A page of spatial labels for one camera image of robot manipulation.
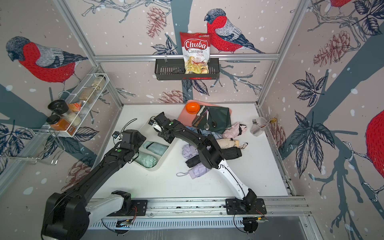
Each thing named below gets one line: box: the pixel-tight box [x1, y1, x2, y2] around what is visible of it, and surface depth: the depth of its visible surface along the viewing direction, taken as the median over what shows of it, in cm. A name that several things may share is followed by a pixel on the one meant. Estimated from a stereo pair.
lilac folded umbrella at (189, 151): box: [182, 144, 199, 160], surface depth 91 cm
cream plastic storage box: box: [132, 118, 178, 172], surface depth 92 cm
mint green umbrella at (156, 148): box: [143, 141, 169, 156], surface depth 94 cm
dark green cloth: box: [192, 105, 232, 134], surface depth 113 cm
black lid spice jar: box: [47, 99, 69, 115], surface depth 63 cm
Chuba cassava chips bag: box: [179, 32, 211, 74], surface depth 85 cm
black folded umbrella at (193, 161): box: [185, 154, 201, 168], surface depth 87 cm
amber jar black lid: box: [46, 114, 70, 131], surface depth 62 cm
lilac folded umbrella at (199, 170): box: [176, 162, 211, 180], surface depth 85 cm
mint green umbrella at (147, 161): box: [135, 155, 158, 168], surface depth 85 cm
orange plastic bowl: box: [185, 102, 201, 115], surface depth 116 cm
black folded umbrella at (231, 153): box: [220, 146, 242, 160], surface depth 92 cm
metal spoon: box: [204, 110, 210, 131], surface depth 109 cm
